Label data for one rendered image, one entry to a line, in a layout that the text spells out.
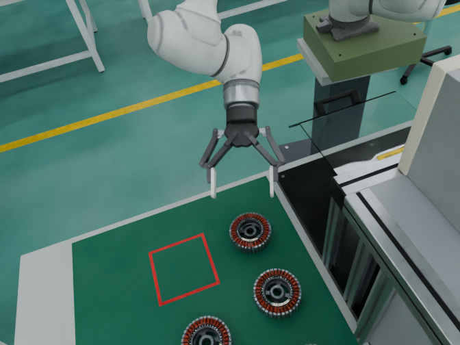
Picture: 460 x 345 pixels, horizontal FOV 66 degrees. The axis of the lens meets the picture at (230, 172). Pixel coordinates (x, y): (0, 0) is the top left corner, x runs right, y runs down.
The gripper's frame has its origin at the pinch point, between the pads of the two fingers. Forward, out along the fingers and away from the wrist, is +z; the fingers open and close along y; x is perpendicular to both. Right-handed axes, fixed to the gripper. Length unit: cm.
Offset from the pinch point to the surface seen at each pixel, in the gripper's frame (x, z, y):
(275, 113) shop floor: -151, -74, -8
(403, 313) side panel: 20.3, 22.2, -26.9
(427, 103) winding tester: 32.2, -7.3, -28.9
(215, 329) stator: -2.0, 30.5, 6.4
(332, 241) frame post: 1.6, 11.2, -19.4
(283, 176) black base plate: -25.0, -8.1, -10.0
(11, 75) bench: -156, -119, 199
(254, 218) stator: -16.1, 5.0, -1.8
